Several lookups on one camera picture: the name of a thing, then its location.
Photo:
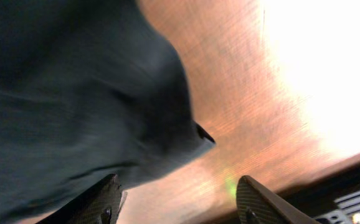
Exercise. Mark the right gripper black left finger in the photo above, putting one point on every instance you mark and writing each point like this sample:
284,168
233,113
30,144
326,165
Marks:
100,204

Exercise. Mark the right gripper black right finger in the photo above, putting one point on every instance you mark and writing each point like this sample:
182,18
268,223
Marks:
256,204

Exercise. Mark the black Nike t-shirt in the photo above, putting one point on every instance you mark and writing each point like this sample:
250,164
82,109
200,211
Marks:
87,89

